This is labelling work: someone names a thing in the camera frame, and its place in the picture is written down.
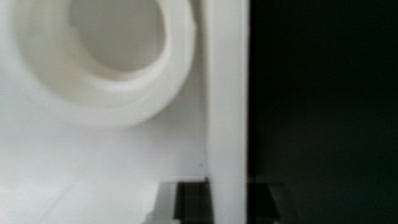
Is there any white square table top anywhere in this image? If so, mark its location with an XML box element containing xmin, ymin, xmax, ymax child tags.
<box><xmin>0</xmin><ymin>0</ymin><xmax>249</xmax><ymax>224</ymax></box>

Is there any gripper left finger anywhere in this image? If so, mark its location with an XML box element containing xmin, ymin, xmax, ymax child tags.
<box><xmin>174</xmin><ymin>181</ymin><xmax>210</xmax><ymax>224</ymax></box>

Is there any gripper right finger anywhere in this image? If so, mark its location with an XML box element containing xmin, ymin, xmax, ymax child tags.
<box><xmin>249</xmin><ymin>183</ymin><xmax>279</xmax><ymax>224</ymax></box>

